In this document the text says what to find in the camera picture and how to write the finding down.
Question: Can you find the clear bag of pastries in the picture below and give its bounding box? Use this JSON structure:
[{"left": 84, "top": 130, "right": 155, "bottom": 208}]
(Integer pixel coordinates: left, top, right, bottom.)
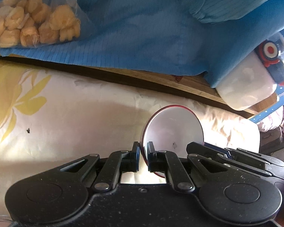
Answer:
[{"left": 0, "top": 0, "right": 93, "bottom": 48}]

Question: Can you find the white jar blue lid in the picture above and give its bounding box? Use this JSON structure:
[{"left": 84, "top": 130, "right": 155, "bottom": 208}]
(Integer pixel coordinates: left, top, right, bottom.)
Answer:
[{"left": 216, "top": 32, "right": 284, "bottom": 111}]

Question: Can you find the white bowl red rim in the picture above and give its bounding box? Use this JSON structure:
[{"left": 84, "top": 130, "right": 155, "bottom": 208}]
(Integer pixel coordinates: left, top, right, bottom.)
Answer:
[{"left": 141, "top": 104, "right": 205, "bottom": 178}]

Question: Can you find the cream floral tablecloth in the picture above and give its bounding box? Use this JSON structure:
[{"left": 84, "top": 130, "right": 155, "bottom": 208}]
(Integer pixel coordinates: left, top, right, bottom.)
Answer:
[{"left": 0, "top": 60, "right": 260, "bottom": 215}]

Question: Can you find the blue cloth garment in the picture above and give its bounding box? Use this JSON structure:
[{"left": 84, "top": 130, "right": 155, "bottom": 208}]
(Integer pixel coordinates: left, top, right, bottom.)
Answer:
[{"left": 0, "top": 0, "right": 284, "bottom": 87}]

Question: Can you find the pink clothing pile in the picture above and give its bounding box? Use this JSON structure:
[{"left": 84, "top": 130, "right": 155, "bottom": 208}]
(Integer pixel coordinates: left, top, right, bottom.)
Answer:
[{"left": 257, "top": 105, "right": 284, "bottom": 147}]

